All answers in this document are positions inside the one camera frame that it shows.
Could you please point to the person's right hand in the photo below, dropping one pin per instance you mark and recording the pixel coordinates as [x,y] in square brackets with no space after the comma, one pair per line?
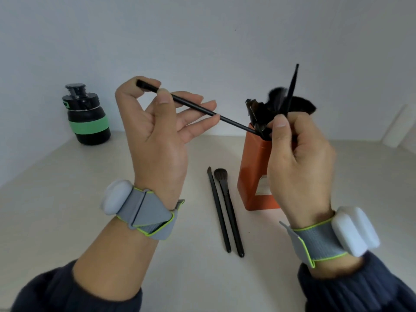
[299,172]

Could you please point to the person's left hand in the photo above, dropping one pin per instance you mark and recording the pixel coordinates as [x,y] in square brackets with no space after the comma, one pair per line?
[156,152]

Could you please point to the orange square tin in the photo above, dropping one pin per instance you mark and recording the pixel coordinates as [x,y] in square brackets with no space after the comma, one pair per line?
[253,165]

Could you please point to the brushes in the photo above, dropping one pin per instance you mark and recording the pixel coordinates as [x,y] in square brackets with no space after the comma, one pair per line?
[263,113]

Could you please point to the fluffy dark powder makeup brush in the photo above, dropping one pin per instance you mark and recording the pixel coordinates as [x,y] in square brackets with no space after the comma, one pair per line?
[231,217]

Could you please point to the person's right forearm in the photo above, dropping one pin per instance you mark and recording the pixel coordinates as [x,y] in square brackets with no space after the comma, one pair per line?
[357,289]

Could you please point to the person's left forearm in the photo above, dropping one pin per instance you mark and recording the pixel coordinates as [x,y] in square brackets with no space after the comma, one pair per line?
[113,263]

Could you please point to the black green water bottle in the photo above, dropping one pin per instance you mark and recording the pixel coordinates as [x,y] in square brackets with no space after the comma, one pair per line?
[89,126]

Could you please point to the beige table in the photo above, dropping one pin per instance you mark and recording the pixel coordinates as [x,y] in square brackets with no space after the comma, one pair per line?
[65,198]

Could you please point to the white paper roll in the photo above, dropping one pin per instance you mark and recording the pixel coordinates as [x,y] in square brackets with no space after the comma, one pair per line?
[401,126]

